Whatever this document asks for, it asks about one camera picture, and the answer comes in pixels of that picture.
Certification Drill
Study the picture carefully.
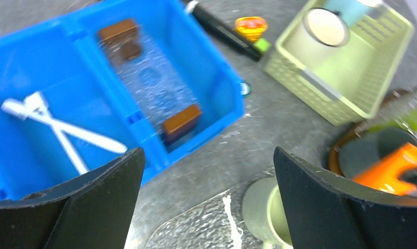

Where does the light green mug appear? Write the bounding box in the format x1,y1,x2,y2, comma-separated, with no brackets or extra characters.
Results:
241,177,293,248

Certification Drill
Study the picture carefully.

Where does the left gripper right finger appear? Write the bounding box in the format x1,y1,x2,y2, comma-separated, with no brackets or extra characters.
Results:
273,147,417,248

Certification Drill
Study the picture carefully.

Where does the light blue mug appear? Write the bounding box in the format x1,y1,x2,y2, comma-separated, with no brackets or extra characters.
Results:
322,0,383,26

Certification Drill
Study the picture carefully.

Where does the blue compartment bin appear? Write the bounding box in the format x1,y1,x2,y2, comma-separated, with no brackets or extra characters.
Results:
0,1,244,201

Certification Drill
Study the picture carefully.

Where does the orange yellow toy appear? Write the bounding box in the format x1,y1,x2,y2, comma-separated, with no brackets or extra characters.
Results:
235,16,271,53

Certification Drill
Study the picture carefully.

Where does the brown oval wooden tray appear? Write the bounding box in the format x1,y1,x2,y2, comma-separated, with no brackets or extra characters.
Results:
327,82,417,177

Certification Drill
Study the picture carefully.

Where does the orange toothpaste tube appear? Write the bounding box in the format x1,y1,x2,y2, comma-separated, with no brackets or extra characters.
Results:
352,143,417,196

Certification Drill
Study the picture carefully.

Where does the green plastic basket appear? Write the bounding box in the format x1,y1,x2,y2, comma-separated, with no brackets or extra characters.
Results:
263,1,414,126

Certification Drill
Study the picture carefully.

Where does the dark grey mug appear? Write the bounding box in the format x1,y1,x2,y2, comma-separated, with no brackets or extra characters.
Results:
339,127,417,198

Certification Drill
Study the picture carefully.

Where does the green toothpaste tube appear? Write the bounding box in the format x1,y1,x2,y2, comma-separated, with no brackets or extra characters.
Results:
367,108,417,132

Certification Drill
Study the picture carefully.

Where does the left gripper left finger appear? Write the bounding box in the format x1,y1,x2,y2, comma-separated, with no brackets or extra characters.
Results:
0,147,145,248

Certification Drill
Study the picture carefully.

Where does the white mug brown rim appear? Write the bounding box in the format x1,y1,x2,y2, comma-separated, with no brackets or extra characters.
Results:
284,8,350,69

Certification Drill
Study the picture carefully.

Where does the black cylinder marker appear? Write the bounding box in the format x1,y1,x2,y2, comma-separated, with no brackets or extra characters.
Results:
182,1,262,61

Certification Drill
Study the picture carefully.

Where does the white toothbrush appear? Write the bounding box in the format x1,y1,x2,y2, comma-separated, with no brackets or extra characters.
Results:
1,91,128,175

